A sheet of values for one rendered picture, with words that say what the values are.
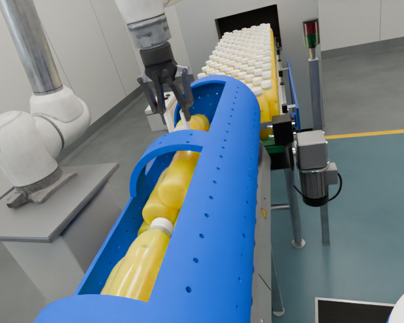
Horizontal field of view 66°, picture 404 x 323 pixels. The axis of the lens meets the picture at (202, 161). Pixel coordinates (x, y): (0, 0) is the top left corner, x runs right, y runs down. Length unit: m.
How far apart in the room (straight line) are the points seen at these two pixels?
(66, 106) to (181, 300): 0.96
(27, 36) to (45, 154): 0.37
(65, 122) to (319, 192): 1.05
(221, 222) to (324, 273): 1.47
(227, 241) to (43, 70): 0.92
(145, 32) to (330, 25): 4.73
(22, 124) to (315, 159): 1.05
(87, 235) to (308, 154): 0.88
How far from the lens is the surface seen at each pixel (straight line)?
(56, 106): 1.21
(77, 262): 1.17
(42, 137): 1.15
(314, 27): 1.43
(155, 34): 0.75
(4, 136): 1.12
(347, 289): 1.87
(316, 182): 1.40
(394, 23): 5.48
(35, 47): 1.20
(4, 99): 3.95
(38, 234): 0.99
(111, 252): 0.66
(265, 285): 0.79
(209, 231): 0.46
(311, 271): 1.93
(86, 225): 1.18
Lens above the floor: 1.49
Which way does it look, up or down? 29 degrees down
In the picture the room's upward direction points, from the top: 16 degrees counter-clockwise
